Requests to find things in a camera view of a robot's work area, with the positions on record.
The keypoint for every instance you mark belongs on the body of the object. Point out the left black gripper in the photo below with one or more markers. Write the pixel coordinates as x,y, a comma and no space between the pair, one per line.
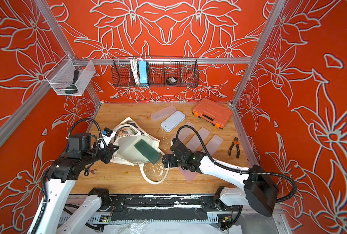
109,152

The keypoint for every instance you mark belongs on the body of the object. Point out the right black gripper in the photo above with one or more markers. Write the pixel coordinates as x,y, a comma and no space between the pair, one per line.
166,160

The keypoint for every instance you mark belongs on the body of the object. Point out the pink translucent pencil case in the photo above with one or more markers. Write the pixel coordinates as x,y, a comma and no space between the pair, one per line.
188,175

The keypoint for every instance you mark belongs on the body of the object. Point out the green edged case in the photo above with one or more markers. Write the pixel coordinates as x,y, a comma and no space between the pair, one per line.
147,151

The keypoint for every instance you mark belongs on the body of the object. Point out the white printed canvas tote bag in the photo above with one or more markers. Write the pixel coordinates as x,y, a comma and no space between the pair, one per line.
126,135

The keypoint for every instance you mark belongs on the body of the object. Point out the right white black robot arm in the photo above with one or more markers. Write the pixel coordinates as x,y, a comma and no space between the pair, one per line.
253,186

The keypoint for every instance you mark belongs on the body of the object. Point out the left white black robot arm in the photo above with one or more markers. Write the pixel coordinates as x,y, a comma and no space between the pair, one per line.
57,182

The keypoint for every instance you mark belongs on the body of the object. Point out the orange plastic tool case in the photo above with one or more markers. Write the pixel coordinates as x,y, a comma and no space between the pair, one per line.
213,112

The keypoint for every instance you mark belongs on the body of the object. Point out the small metal wrench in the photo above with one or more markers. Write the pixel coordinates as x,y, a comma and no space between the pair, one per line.
93,171

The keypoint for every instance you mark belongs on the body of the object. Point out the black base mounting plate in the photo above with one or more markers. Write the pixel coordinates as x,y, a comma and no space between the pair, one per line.
159,208

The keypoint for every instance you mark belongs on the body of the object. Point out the dark green flashlight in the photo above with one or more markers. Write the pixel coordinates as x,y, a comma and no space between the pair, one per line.
72,89

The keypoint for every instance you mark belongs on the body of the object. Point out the light blue power bank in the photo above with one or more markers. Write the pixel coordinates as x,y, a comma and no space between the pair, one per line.
142,65

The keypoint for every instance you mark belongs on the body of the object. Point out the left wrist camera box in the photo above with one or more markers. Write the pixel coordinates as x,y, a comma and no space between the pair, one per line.
79,145

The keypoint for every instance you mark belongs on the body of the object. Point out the orange handled pliers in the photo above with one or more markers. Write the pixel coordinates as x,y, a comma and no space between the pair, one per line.
235,144

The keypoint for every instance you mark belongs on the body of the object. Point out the black wire wall basket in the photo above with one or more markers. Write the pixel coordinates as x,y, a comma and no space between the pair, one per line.
125,71

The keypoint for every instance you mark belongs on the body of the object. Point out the clear plastic wall bin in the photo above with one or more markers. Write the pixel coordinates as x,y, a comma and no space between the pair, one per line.
61,76

